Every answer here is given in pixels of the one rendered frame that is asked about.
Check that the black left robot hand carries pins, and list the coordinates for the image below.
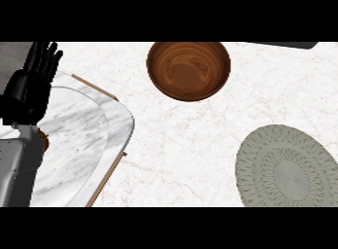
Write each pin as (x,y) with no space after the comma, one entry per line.
(31,94)

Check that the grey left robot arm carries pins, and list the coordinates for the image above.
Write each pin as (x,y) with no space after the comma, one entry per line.
(7,171)

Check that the brown wooden bowl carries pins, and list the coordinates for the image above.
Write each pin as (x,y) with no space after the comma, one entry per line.
(188,71)

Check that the grey-green oval woven placemat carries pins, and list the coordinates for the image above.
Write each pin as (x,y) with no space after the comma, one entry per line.
(291,168)

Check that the small reddish-brown round object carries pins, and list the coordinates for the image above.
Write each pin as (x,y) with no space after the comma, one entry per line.
(44,140)

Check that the white marble rounded board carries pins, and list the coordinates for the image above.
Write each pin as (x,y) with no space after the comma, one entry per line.
(81,136)

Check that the dark grey flat appliance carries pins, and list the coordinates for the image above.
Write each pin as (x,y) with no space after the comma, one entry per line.
(291,44)

